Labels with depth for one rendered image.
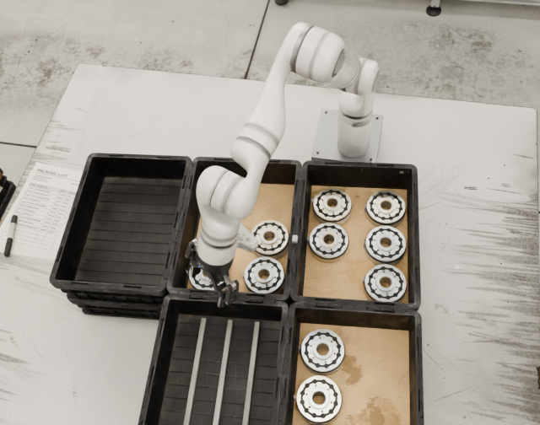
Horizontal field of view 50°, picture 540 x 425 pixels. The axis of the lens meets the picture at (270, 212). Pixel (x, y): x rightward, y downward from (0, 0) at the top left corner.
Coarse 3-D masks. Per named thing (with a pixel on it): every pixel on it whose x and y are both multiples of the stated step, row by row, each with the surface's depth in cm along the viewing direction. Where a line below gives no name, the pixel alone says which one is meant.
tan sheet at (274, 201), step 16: (272, 192) 160; (288, 192) 160; (256, 208) 158; (272, 208) 158; (288, 208) 157; (288, 224) 155; (240, 256) 151; (256, 256) 151; (240, 272) 149; (192, 288) 148; (240, 288) 147
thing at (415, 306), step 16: (304, 176) 150; (416, 176) 147; (304, 192) 148; (416, 192) 145; (416, 208) 142; (416, 224) 140; (416, 240) 138; (416, 256) 136; (416, 272) 135; (416, 288) 132; (352, 304) 131; (368, 304) 131; (384, 304) 131; (400, 304) 130; (416, 304) 130
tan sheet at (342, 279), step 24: (312, 192) 159; (360, 192) 158; (312, 216) 155; (360, 216) 154; (360, 240) 150; (312, 264) 148; (336, 264) 148; (360, 264) 147; (312, 288) 145; (336, 288) 144; (360, 288) 144
